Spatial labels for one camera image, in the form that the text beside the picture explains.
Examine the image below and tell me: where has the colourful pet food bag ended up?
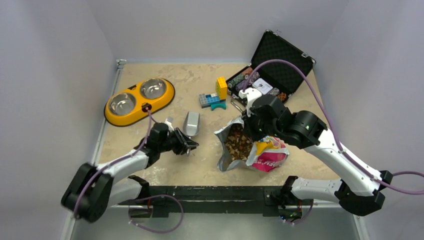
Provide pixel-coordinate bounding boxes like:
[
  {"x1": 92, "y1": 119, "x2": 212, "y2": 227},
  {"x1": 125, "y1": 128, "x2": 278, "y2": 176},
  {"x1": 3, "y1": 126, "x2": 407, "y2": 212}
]
[{"x1": 214, "y1": 116, "x2": 290, "y2": 173}]

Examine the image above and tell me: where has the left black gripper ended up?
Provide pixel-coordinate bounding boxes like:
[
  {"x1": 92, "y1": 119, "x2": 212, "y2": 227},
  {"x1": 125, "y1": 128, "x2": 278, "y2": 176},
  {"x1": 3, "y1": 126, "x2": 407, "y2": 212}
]
[{"x1": 157, "y1": 126, "x2": 198, "y2": 154}]

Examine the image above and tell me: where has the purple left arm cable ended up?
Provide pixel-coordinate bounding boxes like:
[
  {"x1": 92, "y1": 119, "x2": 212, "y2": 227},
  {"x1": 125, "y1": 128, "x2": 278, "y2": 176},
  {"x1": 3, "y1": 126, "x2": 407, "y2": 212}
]
[{"x1": 72, "y1": 109, "x2": 154, "y2": 220}]

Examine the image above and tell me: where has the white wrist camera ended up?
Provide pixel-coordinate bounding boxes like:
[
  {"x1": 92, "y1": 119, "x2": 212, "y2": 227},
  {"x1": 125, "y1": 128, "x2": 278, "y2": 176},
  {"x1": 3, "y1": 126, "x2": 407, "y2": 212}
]
[
  {"x1": 164, "y1": 116, "x2": 175, "y2": 132},
  {"x1": 238, "y1": 87, "x2": 263, "y2": 117}
]

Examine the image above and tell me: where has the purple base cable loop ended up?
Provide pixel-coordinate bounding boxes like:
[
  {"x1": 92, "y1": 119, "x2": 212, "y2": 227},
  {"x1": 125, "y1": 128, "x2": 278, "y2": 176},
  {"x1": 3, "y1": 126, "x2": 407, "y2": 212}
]
[{"x1": 128, "y1": 194, "x2": 185, "y2": 235}]

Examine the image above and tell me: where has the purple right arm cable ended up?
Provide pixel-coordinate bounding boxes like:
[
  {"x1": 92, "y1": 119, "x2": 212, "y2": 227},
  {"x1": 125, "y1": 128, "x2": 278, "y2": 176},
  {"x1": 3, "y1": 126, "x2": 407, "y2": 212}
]
[{"x1": 241, "y1": 59, "x2": 424, "y2": 196}]

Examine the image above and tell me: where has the teal arch toy piece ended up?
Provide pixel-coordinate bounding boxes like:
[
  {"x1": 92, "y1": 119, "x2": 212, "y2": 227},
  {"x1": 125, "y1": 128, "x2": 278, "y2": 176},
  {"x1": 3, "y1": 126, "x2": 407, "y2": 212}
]
[{"x1": 210, "y1": 102, "x2": 227, "y2": 111}]

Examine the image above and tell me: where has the silver metal scoop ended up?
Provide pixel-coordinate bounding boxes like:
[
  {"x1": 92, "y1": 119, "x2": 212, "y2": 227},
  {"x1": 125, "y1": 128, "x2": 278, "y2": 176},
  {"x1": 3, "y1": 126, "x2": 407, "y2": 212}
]
[{"x1": 182, "y1": 111, "x2": 200, "y2": 137}]

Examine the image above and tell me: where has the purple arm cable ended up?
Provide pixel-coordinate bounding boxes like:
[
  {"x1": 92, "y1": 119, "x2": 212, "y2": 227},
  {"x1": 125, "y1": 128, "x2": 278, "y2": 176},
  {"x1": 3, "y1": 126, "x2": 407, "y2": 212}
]
[
  {"x1": 72, "y1": 109, "x2": 154, "y2": 220},
  {"x1": 241, "y1": 59, "x2": 424, "y2": 196}
]

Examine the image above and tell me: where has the white playing card deck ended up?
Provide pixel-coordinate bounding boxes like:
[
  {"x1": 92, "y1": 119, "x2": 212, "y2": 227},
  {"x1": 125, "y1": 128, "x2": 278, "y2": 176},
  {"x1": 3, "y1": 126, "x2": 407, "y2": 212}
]
[{"x1": 252, "y1": 78, "x2": 273, "y2": 95}]

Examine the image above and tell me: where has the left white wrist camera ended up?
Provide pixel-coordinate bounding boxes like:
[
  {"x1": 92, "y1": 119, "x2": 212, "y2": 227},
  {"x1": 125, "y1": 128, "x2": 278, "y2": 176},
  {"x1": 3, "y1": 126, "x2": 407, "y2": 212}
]
[{"x1": 164, "y1": 116, "x2": 175, "y2": 132}]

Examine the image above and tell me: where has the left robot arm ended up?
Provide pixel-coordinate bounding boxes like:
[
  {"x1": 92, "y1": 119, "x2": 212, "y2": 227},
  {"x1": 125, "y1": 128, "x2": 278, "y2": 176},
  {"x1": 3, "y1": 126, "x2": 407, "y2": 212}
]
[{"x1": 60, "y1": 122, "x2": 199, "y2": 223}]

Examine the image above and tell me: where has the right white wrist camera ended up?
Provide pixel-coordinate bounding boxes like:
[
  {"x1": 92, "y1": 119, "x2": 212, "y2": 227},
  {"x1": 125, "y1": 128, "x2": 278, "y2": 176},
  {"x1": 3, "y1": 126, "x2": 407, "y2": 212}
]
[{"x1": 238, "y1": 87, "x2": 263, "y2": 117}]

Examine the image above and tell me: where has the yellow double pet bowl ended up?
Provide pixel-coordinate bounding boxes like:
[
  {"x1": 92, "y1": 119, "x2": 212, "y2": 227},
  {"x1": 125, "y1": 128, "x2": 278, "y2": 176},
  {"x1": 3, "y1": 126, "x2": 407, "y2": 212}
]
[{"x1": 103, "y1": 77, "x2": 176, "y2": 127}]

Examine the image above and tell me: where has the yellow toy brick block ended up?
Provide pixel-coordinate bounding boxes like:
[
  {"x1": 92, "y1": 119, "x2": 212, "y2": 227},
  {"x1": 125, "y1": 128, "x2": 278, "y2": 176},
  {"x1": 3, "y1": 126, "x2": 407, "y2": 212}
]
[{"x1": 215, "y1": 76, "x2": 228, "y2": 100}]

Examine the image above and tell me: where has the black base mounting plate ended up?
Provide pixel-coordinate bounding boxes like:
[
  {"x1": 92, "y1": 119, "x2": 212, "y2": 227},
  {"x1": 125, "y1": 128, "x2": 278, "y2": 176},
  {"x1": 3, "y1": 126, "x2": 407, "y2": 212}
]
[{"x1": 124, "y1": 185, "x2": 312, "y2": 218}]

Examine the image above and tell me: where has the blue grey toy brick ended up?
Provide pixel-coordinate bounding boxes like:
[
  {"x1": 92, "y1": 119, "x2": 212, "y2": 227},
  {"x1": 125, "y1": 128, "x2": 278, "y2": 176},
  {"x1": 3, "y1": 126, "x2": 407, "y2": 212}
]
[{"x1": 198, "y1": 93, "x2": 221, "y2": 109}]

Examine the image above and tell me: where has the black poker chip case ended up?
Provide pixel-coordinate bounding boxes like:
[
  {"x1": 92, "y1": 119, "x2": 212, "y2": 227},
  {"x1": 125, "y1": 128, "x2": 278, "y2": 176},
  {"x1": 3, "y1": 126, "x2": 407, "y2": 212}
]
[{"x1": 226, "y1": 29, "x2": 316, "y2": 106}]

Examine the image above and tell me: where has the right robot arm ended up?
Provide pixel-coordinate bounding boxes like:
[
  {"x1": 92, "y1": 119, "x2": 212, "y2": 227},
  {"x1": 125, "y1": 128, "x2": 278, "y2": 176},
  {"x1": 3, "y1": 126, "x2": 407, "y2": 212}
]
[{"x1": 242, "y1": 94, "x2": 393, "y2": 217}]

